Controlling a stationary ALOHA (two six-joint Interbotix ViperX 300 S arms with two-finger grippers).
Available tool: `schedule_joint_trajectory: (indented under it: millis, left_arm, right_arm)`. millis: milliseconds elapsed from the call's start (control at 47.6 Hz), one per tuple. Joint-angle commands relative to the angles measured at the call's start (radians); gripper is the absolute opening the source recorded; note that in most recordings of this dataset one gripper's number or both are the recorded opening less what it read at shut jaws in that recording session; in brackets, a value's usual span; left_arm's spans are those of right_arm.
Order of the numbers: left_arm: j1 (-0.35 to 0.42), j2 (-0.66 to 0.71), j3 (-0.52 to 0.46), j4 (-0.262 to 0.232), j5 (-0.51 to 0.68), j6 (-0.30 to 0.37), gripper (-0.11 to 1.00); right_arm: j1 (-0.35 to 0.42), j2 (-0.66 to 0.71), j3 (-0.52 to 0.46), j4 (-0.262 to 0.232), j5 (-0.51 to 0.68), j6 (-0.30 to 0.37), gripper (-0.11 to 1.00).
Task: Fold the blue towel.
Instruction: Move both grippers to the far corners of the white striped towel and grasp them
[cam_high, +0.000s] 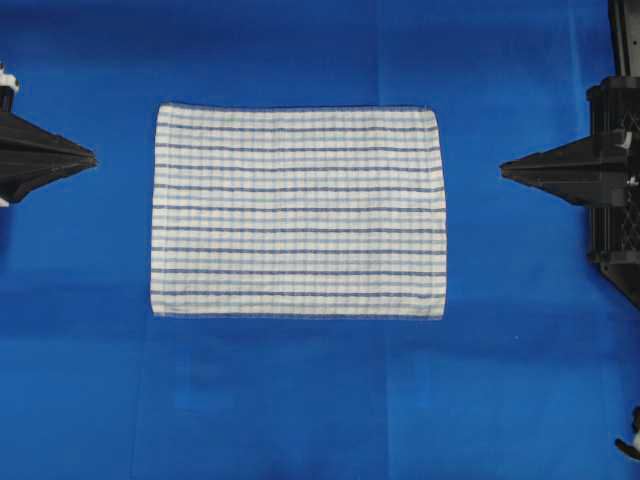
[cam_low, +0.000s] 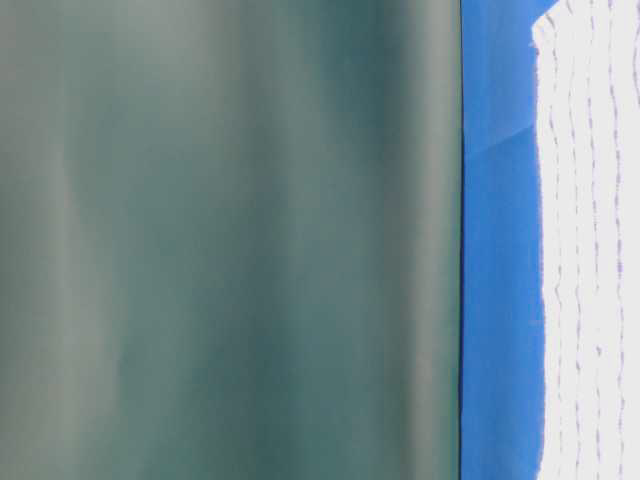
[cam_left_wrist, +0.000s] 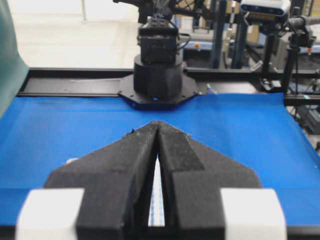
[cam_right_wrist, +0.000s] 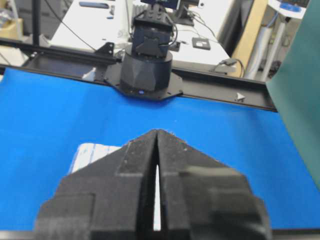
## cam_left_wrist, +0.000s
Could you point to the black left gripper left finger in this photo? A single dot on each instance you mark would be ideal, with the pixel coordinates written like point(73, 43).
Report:
point(93, 197)

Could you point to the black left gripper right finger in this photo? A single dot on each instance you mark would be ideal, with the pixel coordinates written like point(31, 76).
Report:
point(210, 196)

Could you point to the white blue striped towel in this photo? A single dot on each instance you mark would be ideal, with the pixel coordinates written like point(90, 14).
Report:
point(156, 209)

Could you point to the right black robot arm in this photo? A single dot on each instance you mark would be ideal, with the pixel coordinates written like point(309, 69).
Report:
point(158, 68)

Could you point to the blue table cloth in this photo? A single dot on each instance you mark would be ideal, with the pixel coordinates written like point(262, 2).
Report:
point(39, 134)

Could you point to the green curtain sheet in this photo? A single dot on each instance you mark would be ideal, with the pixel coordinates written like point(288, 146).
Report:
point(13, 70)

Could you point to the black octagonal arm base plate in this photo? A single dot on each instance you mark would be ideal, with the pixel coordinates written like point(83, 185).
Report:
point(143, 102)

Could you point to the black table edge rail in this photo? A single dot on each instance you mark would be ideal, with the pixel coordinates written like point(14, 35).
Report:
point(81, 82)

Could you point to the black camera stand pole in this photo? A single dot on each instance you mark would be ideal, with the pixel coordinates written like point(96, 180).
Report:
point(302, 37)

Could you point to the white grey depth camera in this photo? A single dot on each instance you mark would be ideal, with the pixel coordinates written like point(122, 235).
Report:
point(265, 11)

